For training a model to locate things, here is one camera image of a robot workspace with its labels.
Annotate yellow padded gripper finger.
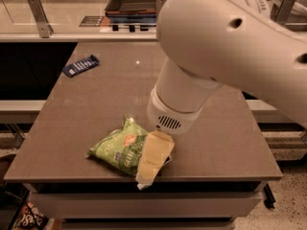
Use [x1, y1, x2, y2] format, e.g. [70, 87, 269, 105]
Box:
[135, 130, 175, 186]

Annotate green jalapeno chip bag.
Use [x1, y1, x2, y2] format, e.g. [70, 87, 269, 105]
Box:
[87, 118, 150, 190]

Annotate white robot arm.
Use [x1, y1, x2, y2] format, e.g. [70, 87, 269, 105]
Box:
[136, 0, 307, 189]

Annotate blue rxbar blueberry bar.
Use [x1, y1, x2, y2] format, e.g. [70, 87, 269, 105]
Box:
[62, 55, 100, 78]

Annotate snack bag under table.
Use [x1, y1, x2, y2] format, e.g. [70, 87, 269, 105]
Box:
[12, 202, 49, 230]

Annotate black table caster wheel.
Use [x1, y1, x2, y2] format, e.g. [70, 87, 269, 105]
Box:
[263, 184, 275, 209]

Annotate open dark tray box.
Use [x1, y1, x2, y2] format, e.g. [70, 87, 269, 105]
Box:
[105, 0, 156, 15]

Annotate left metal glass bracket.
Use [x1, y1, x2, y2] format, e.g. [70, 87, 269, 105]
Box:
[27, 0, 53, 38]

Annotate metal glass bracket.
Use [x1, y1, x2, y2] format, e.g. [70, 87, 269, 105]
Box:
[27, 0, 53, 38]
[271, 0, 296, 26]

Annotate right metal glass bracket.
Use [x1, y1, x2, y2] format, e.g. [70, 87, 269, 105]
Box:
[271, 0, 296, 26]

